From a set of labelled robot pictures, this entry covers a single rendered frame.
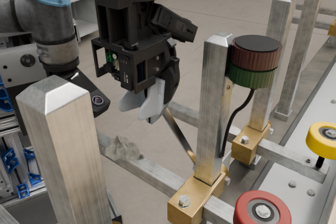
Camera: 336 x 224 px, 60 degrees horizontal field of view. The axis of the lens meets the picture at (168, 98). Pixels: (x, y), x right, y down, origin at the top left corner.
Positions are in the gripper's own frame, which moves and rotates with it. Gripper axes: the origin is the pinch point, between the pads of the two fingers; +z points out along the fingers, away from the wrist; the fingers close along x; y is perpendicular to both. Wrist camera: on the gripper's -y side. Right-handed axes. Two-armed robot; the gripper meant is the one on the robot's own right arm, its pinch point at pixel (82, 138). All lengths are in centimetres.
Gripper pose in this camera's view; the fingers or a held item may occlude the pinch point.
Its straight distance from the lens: 71.7
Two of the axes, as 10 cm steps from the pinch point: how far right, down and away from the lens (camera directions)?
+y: -8.0, -3.3, 5.0
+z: 0.0, 8.4, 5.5
